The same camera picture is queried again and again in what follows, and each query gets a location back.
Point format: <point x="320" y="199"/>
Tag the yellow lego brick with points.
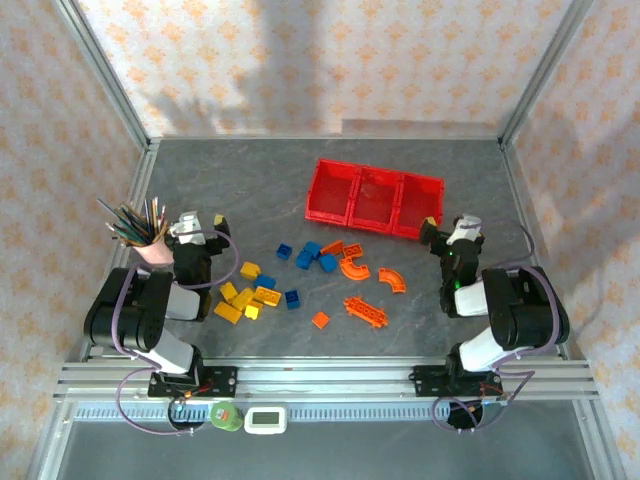
<point x="253" y="313"/>
<point x="228" y="291"/>
<point x="250" y="270"/>
<point x="243" y="298"/>

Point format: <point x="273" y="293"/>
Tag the orange curved lego piece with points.
<point x="355" y="273"/>
<point x="395" y="282"/>

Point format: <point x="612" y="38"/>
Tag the blue square lego brick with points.
<point x="303" y="260"/>
<point x="327" y="263"/>
<point x="312" y="248"/>
<point x="285" y="251"/>
<point x="292" y="299"/>

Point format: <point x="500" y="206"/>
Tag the blue rectangular lego brick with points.
<point x="265" y="281"/>

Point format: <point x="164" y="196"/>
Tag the orange rectangular lego brick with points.
<point x="352" y="250"/>

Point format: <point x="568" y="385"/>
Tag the yellow studded rectangular lego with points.
<point x="268" y="296"/>

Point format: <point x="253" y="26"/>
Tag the orange sloped lego brick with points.
<point x="332" y="247"/>

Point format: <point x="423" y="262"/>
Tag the orange long lego rail piece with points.
<point x="365" y="312"/>

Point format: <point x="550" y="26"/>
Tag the small orange square lego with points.
<point x="320" y="320"/>

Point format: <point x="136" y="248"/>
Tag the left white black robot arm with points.
<point x="125" y="310"/>

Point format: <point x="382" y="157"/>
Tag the coloured pencil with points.
<point x="155" y="215"/>
<point x="132" y="219"/>
<point x="161" y="218"/>
<point x="122" y="241"/>
<point x="118" y="233"/>
<point x="148" y="216"/>

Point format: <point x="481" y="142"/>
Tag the red plastic bin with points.
<point x="375" y="200"/>
<point x="420" y="202"/>

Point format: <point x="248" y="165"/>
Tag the flat amber lego brick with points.
<point x="227" y="311"/>

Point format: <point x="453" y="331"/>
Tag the pink cup of pencils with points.
<point x="115" y="216"/>

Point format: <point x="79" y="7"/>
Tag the green round can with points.
<point x="227" y="417"/>

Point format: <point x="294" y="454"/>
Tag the white digital timer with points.
<point x="265" y="420"/>

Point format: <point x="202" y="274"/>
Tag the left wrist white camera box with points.
<point x="187" y="235"/>

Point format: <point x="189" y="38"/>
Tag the horizontal aluminium frame bar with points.
<point x="300" y="137"/>

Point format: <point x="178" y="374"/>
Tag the wide aluminium base rail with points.
<point x="325" y="380"/>

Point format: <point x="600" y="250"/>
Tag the aluminium frame post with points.
<point x="545" y="70"/>
<point x="103" y="70"/>

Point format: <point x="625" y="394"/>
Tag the aluminium frame leg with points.
<point x="597" y="445"/>
<point x="52" y="440"/>

